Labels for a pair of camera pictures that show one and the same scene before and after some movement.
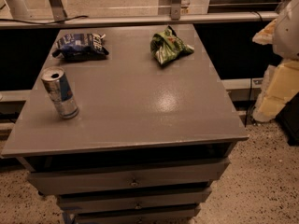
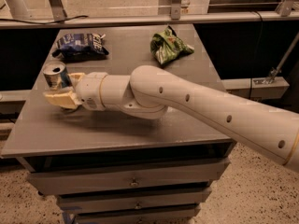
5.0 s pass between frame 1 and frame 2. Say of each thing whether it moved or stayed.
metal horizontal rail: stayed
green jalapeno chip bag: stayed
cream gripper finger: moved
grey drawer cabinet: stayed
